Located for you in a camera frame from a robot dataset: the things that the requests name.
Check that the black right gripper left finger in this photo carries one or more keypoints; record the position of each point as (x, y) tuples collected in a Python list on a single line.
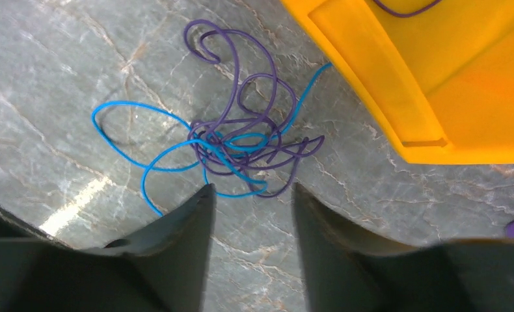
[(160, 267)]

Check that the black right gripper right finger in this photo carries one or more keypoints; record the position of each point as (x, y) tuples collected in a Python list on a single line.
[(347, 267)]

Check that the orange plastic bin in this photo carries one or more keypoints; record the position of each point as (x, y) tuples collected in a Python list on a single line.
[(437, 76)]

